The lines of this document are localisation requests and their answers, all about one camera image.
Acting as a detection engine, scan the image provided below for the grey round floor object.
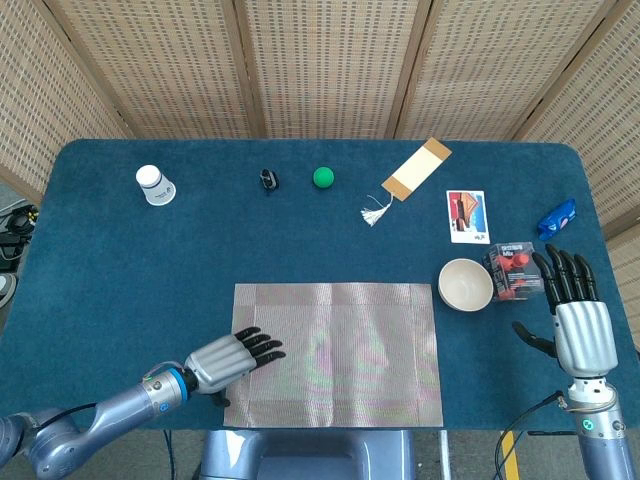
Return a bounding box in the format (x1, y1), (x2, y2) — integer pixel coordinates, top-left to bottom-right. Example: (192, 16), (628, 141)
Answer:
(0, 272), (19, 309)

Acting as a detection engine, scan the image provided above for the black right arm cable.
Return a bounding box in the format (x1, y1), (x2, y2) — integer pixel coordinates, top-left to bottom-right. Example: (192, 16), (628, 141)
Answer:
(494, 390), (569, 480)

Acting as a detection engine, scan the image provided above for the picture postcard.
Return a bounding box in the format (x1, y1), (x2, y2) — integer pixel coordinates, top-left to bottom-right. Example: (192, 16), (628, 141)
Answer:
(445, 189), (492, 245)

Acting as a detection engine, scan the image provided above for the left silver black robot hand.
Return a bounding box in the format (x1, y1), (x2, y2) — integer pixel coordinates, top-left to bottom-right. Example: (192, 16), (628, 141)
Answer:
(182, 326), (287, 409)

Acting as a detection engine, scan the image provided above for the blue-grey robot torso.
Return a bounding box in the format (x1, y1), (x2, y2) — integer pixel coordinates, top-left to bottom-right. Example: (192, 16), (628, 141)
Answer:
(199, 428), (417, 480)

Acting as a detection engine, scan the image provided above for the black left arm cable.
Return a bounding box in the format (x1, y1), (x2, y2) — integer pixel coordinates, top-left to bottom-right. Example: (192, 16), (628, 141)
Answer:
(39, 402), (97, 427)

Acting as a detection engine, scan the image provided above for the beige woven placemat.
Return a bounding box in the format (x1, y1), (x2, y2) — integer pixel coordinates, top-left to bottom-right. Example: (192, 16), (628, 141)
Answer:
(222, 282), (445, 429)

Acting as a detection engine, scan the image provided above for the cream bookmark with tassel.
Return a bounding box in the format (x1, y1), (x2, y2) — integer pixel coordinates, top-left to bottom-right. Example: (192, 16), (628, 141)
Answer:
(359, 137), (454, 227)

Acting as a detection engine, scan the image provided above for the white table leg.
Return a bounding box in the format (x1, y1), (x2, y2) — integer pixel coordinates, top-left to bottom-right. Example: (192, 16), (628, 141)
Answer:
(437, 429), (452, 480)

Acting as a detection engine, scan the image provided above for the blue snack packet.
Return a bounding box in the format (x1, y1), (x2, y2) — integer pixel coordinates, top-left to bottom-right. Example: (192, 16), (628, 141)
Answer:
(537, 198), (577, 239)

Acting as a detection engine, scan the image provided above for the thin blue cable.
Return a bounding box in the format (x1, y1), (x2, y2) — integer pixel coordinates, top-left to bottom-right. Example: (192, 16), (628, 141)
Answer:
(162, 429), (176, 480)

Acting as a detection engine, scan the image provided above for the white bowl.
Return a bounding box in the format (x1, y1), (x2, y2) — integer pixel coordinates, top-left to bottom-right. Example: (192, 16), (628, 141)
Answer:
(438, 257), (495, 313)

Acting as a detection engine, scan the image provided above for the clear box with red contents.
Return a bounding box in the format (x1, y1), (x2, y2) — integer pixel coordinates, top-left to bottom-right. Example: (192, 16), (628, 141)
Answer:
(481, 241), (547, 303)

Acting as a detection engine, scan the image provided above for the bamboo folding screen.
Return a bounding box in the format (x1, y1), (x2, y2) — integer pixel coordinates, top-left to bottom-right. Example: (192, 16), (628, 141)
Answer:
(0, 0), (640, 346)

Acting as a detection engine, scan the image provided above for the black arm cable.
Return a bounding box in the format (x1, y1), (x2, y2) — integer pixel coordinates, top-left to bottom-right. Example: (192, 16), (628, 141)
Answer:
(39, 402), (97, 427)
(494, 390), (569, 480)

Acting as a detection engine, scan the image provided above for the white paper cup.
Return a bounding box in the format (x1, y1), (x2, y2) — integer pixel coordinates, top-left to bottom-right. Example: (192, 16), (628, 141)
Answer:
(134, 164), (177, 207)

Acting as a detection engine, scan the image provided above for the small black clip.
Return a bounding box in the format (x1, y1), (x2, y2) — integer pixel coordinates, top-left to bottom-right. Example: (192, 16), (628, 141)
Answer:
(259, 168), (281, 196)

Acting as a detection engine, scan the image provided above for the blue table cloth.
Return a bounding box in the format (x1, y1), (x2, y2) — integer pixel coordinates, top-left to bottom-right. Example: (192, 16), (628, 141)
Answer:
(0, 138), (640, 432)

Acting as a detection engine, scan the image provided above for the black cable bundle on floor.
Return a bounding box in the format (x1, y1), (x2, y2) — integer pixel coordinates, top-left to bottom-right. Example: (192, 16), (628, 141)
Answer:
(0, 203), (40, 274)

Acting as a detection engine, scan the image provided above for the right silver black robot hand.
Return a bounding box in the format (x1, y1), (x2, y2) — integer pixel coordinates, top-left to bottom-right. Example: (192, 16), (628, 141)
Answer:
(511, 243), (619, 379)

